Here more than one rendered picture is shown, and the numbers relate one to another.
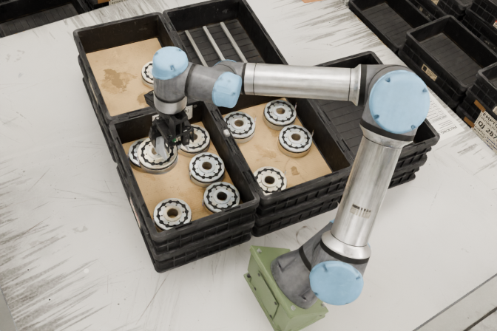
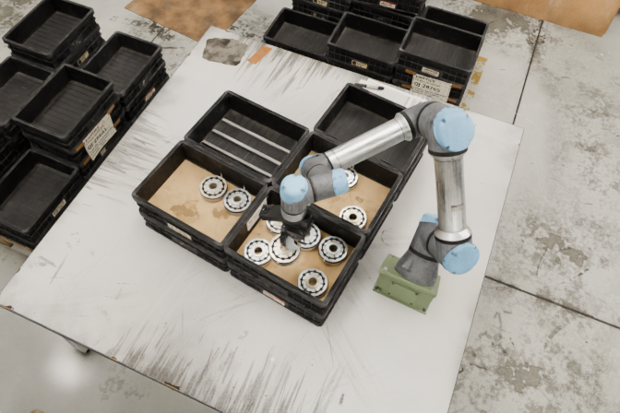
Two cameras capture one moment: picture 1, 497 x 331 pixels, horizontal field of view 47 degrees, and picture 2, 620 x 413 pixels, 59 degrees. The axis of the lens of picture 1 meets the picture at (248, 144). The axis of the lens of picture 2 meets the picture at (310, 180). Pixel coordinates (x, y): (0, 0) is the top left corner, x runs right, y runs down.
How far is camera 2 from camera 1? 0.69 m
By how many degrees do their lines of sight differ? 18
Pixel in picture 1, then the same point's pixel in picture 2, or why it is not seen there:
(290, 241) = (382, 247)
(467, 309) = not seen: hidden behind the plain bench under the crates
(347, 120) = not seen: hidden behind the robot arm
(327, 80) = (387, 135)
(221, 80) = (336, 179)
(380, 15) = (289, 35)
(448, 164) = not seen: hidden behind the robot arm
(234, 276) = (367, 294)
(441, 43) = (351, 36)
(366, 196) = (458, 196)
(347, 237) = (456, 228)
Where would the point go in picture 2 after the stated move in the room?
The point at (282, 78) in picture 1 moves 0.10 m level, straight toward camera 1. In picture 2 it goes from (357, 151) to (373, 176)
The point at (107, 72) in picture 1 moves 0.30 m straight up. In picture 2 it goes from (173, 209) to (158, 163)
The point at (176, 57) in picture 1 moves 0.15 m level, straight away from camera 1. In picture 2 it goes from (299, 182) to (266, 147)
